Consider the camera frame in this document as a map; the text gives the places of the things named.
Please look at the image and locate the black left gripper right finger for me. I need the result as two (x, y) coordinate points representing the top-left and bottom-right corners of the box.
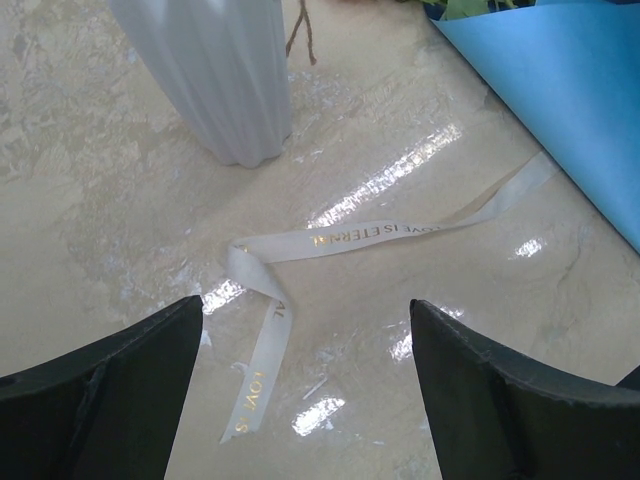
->
(410, 300), (639, 479)

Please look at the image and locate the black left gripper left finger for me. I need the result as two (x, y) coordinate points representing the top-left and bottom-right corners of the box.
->
(1, 296), (203, 479)

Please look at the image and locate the cream printed ribbon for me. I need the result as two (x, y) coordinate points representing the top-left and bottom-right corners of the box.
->
(220, 152), (559, 443)

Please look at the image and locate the blue wrapping paper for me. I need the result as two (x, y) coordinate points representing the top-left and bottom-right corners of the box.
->
(424, 1), (639, 248)

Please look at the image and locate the peach flower stem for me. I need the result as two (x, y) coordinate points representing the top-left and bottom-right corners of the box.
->
(419, 0), (536, 21)

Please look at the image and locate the white ribbed ceramic vase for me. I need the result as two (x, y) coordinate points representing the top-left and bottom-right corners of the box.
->
(109, 1), (292, 168)

